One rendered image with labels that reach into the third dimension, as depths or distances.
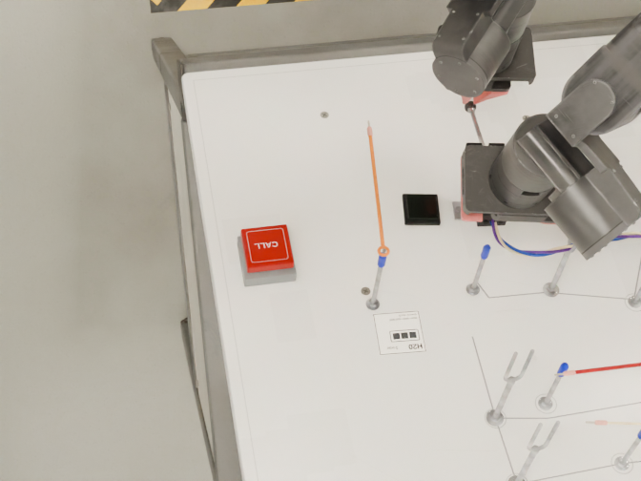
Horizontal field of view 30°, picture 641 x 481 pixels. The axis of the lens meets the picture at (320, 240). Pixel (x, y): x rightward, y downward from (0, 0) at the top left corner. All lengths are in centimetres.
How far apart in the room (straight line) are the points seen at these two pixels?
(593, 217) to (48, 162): 150
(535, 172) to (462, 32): 19
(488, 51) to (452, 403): 35
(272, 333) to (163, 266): 117
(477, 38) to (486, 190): 15
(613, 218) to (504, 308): 30
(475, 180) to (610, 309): 27
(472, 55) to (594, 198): 21
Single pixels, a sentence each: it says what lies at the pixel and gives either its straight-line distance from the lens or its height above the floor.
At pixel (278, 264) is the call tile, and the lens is 125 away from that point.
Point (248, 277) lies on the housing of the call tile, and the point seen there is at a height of 111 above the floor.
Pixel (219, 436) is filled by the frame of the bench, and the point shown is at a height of 80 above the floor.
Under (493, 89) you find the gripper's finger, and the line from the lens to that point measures 130.
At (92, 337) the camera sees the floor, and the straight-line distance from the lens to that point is 244.
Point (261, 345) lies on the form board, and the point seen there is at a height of 115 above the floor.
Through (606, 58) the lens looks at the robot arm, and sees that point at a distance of 101.
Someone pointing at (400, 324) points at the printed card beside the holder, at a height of 115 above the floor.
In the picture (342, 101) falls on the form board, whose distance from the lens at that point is 144.
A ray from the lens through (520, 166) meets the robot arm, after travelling 104.
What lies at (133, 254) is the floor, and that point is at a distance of 239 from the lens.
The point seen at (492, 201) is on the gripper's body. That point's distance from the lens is 113.
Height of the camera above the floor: 231
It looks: 72 degrees down
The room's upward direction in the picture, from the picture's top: 144 degrees clockwise
